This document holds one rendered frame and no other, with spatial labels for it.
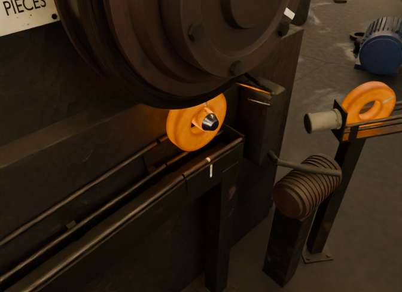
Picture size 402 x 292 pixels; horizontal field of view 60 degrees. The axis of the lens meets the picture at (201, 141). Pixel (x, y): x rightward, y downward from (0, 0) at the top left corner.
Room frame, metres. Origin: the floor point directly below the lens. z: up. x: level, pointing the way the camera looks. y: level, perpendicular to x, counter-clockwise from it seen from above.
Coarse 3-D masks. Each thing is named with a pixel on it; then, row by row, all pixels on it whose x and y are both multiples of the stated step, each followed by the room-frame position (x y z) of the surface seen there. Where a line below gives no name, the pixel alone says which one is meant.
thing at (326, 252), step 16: (352, 144) 0.80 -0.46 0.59; (336, 160) 0.83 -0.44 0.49; (352, 160) 0.80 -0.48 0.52; (336, 192) 0.80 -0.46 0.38; (320, 208) 0.83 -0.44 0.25; (336, 208) 0.80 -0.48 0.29; (320, 224) 0.80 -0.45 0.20; (320, 240) 0.80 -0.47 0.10; (304, 256) 0.79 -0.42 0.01; (320, 256) 0.79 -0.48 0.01
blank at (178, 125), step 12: (192, 108) 0.60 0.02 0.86; (216, 108) 0.64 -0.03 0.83; (168, 120) 0.59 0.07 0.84; (180, 120) 0.57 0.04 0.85; (168, 132) 0.58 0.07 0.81; (180, 132) 0.57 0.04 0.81; (192, 132) 0.60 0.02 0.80; (204, 132) 0.62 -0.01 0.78; (216, 132) 0.65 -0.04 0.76; (180, 144) 0.57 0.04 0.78; (192, 144) 0.60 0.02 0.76; (204, 144) 0.62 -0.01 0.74
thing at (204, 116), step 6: (204, 108) 0.62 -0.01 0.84; (198, 114) 0.60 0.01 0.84; (204, 114) 0.60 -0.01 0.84; (210, 114) 0.60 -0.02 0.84; (192, 120) 0.61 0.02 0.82; (198, 120) 0.59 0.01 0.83; (204, 120) 0.59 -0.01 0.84; (210, 120) 0.59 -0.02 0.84; (216, 120) 0.59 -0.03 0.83; (198, 126) 0.59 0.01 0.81; (204, 126) 0.58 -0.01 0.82; (210, 126) 0.58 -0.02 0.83; (216, 126) 0.59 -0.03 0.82
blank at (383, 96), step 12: (372, 84) 0.83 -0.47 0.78; (384, 84) 0.83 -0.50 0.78; (348, 96) 0.82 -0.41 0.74; (360, 96) 0.80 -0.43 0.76; (372, 96) 0.81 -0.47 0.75; (384, 96) 0.82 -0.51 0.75; (348, 108) 0.80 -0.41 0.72; (360, 108) 0.81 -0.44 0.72; (372, 108) 0.84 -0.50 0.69; (384, 108) 0.82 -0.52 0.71; (348, 120) 0.80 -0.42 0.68; (360, 120) 0.81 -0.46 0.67
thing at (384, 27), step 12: (372, 24) 2.53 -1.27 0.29; (384, 24) 2.40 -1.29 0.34; (396, 24) 2.45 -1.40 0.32; (372, 36) 2.28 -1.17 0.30; (384, 36) 2.23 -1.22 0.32; (396, 36) 2.22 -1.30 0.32; (360, 48) 2.42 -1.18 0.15; (372, 48) 2.23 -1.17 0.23; (384, 48) 2.20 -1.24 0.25; (396, 48) 2.17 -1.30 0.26; (360, 60) 2.28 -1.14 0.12; (372, 60) 2.22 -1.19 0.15; (384, 60) 2.19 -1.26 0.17; (396, 60) 2.16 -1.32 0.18; (372, 72) 2.23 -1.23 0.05; (384, 72) 2.20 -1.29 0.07; (396, 72) 2.26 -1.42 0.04
